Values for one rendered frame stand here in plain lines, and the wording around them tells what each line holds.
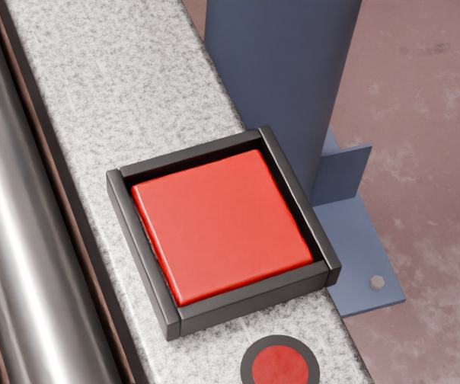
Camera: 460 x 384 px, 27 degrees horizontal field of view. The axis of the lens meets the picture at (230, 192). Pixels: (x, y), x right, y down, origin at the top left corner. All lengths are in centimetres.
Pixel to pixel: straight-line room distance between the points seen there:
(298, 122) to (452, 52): 68
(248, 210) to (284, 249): 2
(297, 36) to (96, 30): 55
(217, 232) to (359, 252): 108
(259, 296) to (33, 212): 10
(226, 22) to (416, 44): 77
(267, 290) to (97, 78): 14
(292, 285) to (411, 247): 113
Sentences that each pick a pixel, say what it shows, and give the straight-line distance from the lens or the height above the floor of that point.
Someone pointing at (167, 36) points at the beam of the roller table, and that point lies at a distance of 47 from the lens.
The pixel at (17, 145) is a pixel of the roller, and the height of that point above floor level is 92.
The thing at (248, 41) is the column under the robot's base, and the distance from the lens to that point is 103.
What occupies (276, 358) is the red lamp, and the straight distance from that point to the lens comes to 39.
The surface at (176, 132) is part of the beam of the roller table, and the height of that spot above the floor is 92.
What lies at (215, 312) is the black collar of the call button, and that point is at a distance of 38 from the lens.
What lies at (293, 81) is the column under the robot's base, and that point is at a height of 45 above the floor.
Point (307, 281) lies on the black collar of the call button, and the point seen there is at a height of 93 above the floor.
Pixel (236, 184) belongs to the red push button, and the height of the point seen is 93.
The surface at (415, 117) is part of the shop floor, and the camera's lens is 165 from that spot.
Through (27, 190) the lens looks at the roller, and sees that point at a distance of 42.
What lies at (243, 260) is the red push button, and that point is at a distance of 39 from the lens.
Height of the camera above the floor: 127
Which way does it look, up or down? 57 degrees down
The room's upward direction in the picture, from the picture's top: 8 degrees clockwise
